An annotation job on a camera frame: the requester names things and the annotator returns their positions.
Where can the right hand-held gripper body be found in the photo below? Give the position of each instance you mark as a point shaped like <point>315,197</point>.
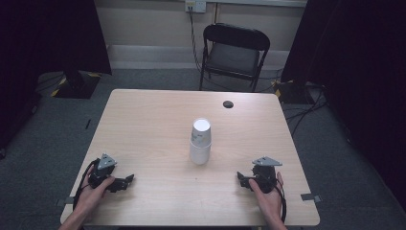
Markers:
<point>265,175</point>

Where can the person's left hand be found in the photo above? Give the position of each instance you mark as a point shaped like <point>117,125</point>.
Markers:
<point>89,198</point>

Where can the black folding chair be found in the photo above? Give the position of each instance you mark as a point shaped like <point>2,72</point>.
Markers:
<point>234,54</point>

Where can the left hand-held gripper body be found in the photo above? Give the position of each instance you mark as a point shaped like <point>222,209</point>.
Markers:
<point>102,172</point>

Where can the grey tape strip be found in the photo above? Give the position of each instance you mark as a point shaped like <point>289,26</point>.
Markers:
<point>311,197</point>

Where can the white paper cup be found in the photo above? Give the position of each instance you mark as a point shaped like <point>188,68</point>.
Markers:
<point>200,155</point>
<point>201,132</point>

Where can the black curtain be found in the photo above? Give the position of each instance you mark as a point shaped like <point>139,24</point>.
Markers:
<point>48,38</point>
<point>357,64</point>

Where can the black stand base striped tape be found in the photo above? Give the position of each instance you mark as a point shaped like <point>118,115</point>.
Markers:
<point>288,92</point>
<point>76,86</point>

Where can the person's right hand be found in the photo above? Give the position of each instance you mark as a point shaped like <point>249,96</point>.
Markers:
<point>269,202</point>

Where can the white wall socket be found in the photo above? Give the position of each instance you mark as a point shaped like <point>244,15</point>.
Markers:
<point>195,5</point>

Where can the black round table grommet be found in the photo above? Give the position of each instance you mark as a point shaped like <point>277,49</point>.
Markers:
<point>228,104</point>

